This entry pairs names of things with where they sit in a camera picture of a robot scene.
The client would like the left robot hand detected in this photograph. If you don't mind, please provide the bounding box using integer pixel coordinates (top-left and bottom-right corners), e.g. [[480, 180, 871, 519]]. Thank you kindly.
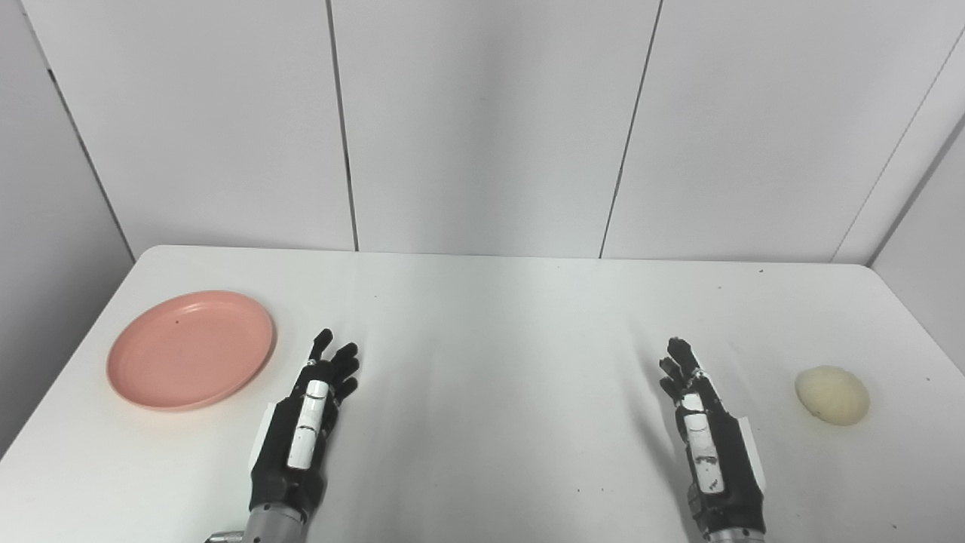
[[250, 329, 360, 523]]

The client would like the pink round plate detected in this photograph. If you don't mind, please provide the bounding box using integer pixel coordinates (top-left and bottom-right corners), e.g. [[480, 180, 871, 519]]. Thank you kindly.
[[106, 290, 277, 413]]

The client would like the cream steamed bun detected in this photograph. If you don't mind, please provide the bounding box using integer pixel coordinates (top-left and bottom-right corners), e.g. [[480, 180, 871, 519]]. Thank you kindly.
[[795, 365, 871, 427]]

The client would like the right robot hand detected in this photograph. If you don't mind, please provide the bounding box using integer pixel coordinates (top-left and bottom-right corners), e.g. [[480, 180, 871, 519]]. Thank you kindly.
[[659, 337, 767, 538]]

